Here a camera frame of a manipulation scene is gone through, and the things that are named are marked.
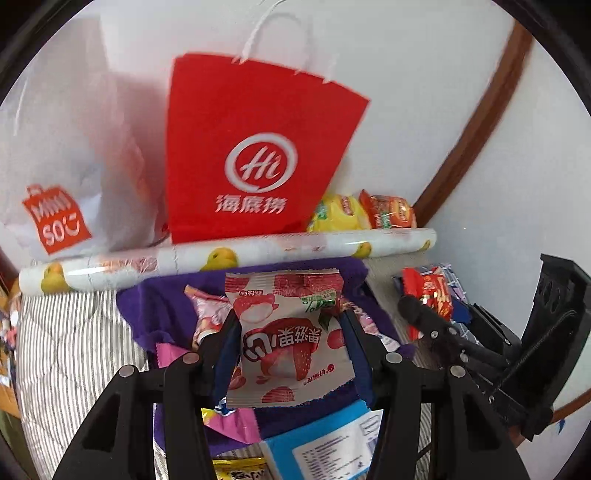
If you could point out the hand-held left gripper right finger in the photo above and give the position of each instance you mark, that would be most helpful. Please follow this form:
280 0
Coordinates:
362 364

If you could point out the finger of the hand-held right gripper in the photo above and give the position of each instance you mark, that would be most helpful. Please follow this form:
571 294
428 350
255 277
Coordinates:
496 332
434 330

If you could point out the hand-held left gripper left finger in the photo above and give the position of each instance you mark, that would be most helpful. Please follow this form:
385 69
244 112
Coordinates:
226 360

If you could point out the red snack packet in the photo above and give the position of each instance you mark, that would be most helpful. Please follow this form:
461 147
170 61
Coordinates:
429 286

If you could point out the light pink strawberry snack packet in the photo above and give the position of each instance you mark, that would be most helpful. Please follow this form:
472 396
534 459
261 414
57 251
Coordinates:
286 341

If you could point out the pink orange snack packet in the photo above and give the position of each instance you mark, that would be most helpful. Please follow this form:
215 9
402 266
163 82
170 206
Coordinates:
205 314

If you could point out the magenta snack packet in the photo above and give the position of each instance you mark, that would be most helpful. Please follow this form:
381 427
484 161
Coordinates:
235 427

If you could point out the purple fleece cloth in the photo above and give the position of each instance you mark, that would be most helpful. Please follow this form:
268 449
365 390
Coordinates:
147 314

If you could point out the blue cardboard box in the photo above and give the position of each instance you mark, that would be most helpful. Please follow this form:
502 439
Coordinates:
318 450

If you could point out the yellow snack packet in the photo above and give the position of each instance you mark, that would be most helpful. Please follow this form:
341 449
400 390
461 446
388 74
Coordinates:
240 470

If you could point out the duck print paper roll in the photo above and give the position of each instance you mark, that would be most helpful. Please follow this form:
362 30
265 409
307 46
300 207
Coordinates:
277 249

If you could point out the red chip bag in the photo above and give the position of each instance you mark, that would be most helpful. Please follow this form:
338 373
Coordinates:
388 210

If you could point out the yellow chip bag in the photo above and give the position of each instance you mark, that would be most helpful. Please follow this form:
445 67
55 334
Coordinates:
337 212

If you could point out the red paper shopping bag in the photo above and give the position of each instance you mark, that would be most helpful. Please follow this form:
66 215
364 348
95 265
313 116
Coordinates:
258 115

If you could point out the white plastic shopping bag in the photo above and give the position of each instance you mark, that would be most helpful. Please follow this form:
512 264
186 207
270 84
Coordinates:
92 152

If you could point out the brown curved wooden frame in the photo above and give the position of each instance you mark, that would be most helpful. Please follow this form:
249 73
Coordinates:
480 115

